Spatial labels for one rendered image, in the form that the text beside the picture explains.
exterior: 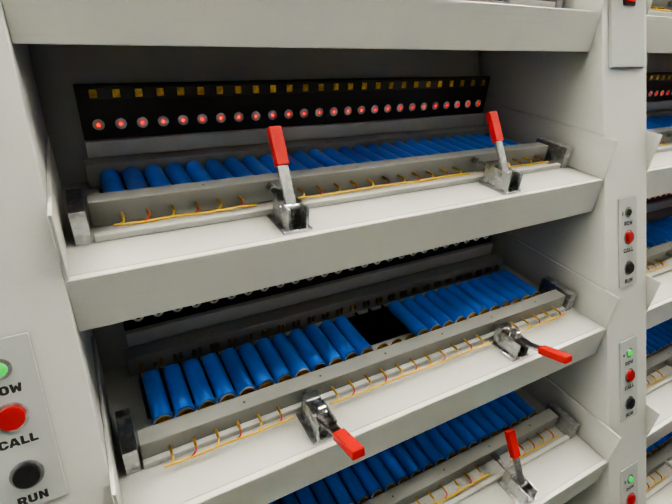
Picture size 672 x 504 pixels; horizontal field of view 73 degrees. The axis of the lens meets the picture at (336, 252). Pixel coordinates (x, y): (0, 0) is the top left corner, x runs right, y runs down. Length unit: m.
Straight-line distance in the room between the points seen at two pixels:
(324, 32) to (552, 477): 0.63
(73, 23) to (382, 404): 0.42
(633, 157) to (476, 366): 0.36
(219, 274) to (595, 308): 0.52
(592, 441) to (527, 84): 0.53
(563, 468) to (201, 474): 0.51
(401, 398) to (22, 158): 0.40
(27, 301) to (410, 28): 0.39
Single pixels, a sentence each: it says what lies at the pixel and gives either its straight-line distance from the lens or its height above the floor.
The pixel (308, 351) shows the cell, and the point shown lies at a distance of 0.52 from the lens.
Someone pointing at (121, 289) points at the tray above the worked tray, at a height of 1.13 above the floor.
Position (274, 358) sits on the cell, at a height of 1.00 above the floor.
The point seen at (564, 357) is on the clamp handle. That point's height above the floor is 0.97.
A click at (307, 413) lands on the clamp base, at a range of 0.47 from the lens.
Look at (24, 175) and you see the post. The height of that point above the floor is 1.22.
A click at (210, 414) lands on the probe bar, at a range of 0.46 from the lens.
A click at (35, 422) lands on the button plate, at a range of 0.39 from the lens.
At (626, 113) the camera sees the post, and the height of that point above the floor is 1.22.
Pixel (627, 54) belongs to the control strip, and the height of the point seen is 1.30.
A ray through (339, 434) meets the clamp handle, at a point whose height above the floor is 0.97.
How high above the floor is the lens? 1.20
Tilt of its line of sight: 10 degrees down
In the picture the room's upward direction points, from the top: 7 degrees counter-clockwise
